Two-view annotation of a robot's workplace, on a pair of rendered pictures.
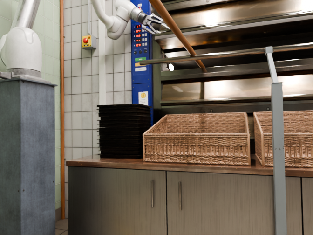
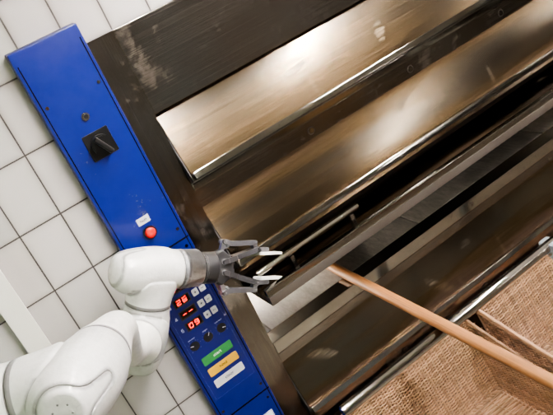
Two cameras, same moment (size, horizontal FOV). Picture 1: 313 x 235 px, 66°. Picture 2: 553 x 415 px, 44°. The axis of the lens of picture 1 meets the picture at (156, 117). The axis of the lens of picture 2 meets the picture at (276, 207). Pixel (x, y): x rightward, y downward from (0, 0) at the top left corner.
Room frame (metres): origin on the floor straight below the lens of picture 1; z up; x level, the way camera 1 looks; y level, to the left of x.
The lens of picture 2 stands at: (0.48, 0.83, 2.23)
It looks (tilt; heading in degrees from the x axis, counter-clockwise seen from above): 23 degrees down; 321
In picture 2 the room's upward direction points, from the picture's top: 25 degrees counter-clockwise
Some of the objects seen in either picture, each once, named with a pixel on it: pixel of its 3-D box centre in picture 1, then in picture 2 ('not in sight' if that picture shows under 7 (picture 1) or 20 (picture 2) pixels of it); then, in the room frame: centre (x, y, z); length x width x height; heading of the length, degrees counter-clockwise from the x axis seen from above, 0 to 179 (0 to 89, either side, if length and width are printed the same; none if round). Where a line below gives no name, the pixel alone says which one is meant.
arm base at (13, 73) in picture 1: (20, 77); not in sight; (1.19, 0.66, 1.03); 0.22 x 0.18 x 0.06; 158
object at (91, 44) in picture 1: (88, 42); not in sight; (1.97, 0.54, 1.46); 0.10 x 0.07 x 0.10; 72
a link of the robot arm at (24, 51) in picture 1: (23, 50); not in sight; (1.21, 0.67, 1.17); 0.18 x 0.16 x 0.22; 47
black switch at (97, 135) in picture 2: not in sight; (97, 135); (1.81, 0.12, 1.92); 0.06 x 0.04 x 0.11; 72
